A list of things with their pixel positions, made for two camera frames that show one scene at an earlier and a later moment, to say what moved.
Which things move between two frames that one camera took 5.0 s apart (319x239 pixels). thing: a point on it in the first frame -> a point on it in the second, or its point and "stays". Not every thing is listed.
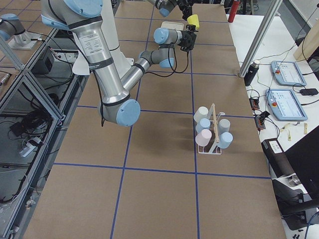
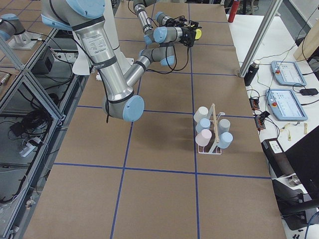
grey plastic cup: [223, 126] stays
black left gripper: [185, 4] -> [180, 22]
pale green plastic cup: [201, 113] stays
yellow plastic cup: [193, 19] -> [198, 34]
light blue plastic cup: [225, 140] stays
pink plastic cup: [203, 139] stays
